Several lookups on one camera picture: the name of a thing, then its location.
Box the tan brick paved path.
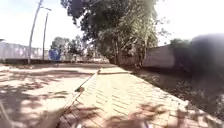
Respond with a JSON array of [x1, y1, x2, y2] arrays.
[[55, 66, 224, 128]]

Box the large green tree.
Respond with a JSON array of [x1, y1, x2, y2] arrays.
[[60, 0, 171, 67]]

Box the distant green trees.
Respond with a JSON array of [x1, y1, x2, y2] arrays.
[[49, 34, 88, 56]]

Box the blue object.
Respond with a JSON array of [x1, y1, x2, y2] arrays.
[[48, 48, 62, 62]]

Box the street lamp pole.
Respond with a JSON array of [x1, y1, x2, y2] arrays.
[[41, 6, 53, 62]]

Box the dark verge strip with litter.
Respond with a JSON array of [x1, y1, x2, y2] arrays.
[[128, 67, 224, 122]]

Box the pale dirt road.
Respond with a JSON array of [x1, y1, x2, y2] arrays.
[[0, 63, 101, 128]]

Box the leaning bare pole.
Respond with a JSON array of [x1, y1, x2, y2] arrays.
[[27, 0, 44, 65]]

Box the dark bush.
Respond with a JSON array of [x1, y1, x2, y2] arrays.
[[169, 33, 224, 81]]

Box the grey concrete wall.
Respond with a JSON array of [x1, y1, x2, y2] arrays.
[[141, 44, 178, 69]]

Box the pale fence wall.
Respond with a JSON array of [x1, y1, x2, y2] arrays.
[[0, 40, 49, 61]]

